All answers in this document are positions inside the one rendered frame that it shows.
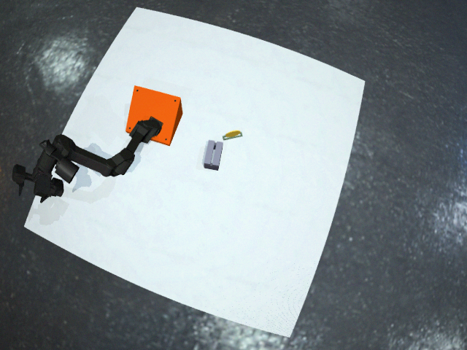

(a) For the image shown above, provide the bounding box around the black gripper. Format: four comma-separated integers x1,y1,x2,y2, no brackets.
12,159,64,203

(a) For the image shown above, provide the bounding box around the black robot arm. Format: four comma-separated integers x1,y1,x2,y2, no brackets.
34,116,163,198

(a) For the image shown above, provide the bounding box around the gold coin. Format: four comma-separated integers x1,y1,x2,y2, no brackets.
225,131,241,137

